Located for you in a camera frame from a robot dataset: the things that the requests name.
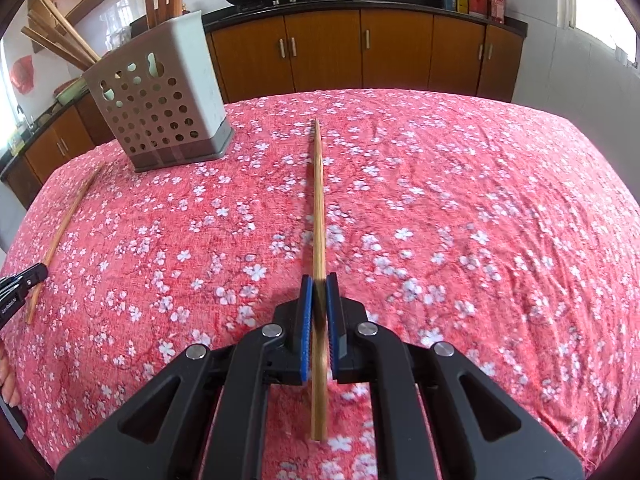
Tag black kitchen countertop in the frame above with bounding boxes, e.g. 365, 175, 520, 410
0, 0, 529, 181

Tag red hanging bag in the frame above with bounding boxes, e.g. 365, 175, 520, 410
10, 55, 36, 93

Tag wooden base cabinets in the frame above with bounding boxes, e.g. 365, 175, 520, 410
0, 95, 116, 211
205, 9, 525, 106

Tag grey perforated utensil holder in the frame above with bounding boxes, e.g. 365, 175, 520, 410
81, 11, 235, 173

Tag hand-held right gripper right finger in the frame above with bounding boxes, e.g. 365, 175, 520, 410
325, 272, 586, 480

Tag pale green basin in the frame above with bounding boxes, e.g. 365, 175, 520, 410
55, 80, 86, 106

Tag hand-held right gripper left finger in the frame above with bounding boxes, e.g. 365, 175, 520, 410
55, 274, 317, 480

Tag red floral tablecloth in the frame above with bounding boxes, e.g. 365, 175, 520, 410
0, 87, 640, 480

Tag person's left hand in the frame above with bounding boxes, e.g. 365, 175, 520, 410
0, 345, 21, 406

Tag window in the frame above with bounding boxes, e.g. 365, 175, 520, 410
565, 0, 640, 68

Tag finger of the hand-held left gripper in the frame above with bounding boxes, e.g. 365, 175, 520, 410
0, 262, 49, 316

